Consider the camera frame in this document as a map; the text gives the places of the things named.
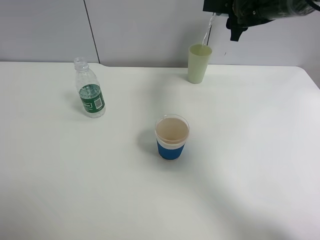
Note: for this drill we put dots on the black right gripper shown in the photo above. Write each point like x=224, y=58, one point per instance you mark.
x=235, y=23

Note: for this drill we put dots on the clear plastic water bottle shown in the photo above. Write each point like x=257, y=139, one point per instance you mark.
x=89, y=89

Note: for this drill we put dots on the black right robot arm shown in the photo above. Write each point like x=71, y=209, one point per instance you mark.
x=243, y=14

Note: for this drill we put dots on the pale green plastic cup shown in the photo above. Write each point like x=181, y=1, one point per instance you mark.
x=198, y=60

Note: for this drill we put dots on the blue sleeved cream cup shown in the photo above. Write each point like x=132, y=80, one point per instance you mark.
x=172, y=132

